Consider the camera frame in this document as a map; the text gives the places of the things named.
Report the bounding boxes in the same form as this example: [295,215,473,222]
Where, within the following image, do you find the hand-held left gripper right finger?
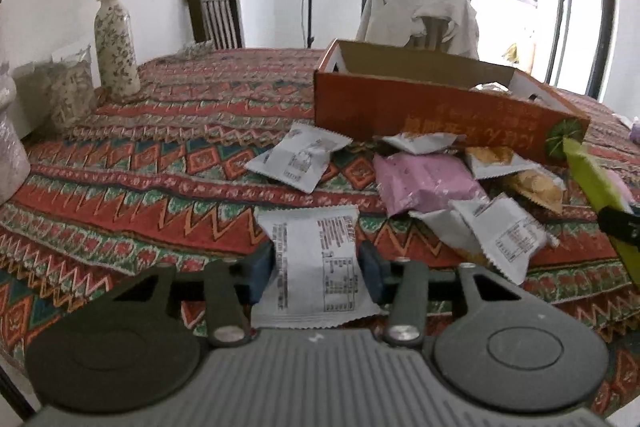
[359,240,543,349]

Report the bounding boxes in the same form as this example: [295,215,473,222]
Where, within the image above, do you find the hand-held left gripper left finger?
[97,246,275,348]

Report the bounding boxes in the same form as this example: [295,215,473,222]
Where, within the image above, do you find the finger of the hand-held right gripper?
[597,205,640,253]

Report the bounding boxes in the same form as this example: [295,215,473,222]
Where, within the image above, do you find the purple snack packet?
[372,152,491,216]
[607,167,633,208]

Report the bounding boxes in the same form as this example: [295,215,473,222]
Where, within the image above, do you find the lime green snack packet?
[562,138,640,288]

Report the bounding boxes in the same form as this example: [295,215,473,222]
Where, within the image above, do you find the white snack packet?
[410,207,488,265]
[252,205,381,330]
[382,132,458,155]
[450,196,556,283]
[245,123,353,194]

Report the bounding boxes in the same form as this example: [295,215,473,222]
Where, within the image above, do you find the orange cardboard box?
[314,38,592,165]

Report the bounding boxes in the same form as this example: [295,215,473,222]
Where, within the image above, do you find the yellow chips packet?
[465,146,531,180]
[502,169,566,214]

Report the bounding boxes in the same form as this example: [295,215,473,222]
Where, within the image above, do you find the patterned red tablecloth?
[0,48,640,418]

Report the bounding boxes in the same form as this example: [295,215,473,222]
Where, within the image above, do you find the wooden chair under jacket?
[412,14,453,52]

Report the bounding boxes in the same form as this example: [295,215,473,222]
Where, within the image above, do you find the clear plastic bag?
[47,47,98,132]

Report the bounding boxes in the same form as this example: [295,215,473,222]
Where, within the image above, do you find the beige jacket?
[356,0,481,60]

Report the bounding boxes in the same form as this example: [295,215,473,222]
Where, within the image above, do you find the floral ceramic vase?
[94,0,142,98]

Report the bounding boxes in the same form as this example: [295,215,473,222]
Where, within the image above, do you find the dark wooden chair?
[185,0,246,50]

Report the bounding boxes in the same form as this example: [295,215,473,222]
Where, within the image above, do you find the white textured vase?
[0,62,32,205]

